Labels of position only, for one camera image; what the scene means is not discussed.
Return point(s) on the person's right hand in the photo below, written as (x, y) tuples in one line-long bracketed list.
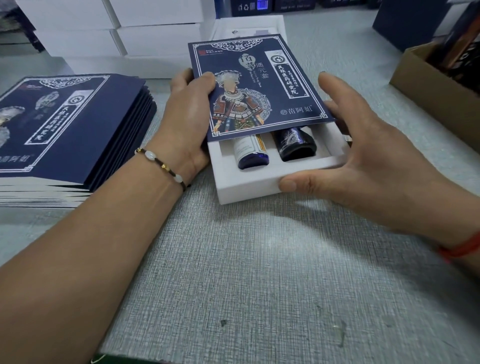
[(390, 168)]

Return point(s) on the person's left hand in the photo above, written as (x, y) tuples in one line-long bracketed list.
[(183, 123)]

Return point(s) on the person's right thumb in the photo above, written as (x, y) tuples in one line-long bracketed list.
[(311, 180)]

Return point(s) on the person's left thumb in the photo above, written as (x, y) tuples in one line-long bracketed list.
[(202, 82)]

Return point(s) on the person's right middle finger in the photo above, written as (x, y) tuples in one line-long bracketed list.
[(333, 109)]

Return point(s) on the white tray box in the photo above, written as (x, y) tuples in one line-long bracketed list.
[(255, 183), (247, 26)]

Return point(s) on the blue printed box sleeve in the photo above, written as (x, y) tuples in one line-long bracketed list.
[(258, 78)]

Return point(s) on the person's left forearm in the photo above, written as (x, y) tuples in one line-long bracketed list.
[(93, 243)]

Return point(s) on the person's right forearm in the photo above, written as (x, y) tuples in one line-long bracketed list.
[(473, 255)]

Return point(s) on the dark blue patterned bottle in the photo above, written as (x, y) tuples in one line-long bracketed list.
[(296, 144)]

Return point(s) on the blue bottle with white label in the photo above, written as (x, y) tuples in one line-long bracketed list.
[(250, 153)]

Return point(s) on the empty white tray box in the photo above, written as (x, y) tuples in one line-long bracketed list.
[(247, 26)]

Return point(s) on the brown cardboard carton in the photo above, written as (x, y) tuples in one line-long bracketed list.
[(431, 93)]

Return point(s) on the row of blue boxes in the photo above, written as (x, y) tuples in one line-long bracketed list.
[(292, 4)]

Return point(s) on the plain dark blue box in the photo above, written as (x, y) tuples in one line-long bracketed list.
[(408, 22)]

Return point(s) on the stack of flat blue sleeves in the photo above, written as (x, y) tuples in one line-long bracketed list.
[(75, 123)]

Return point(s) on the dark packets in carton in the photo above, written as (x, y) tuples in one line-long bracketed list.
[(455, 45)]

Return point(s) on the dark printed packaging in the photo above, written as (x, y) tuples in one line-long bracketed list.
[(17, 22)]

